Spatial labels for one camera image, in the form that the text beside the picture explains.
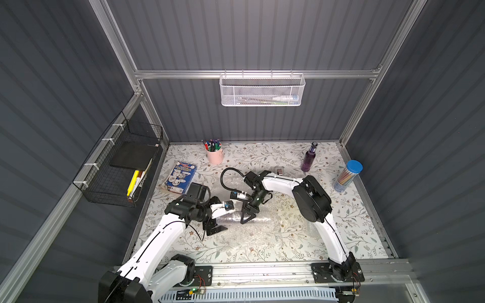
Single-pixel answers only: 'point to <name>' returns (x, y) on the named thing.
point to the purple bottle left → (309, 158)
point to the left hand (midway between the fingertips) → (222, 216)
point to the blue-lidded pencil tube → (353, 167)
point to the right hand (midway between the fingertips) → (244, 218)
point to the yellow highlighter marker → (132, 183)
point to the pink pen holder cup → (216, 157)
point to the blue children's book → (180, 177)
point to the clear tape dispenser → (280, 170)
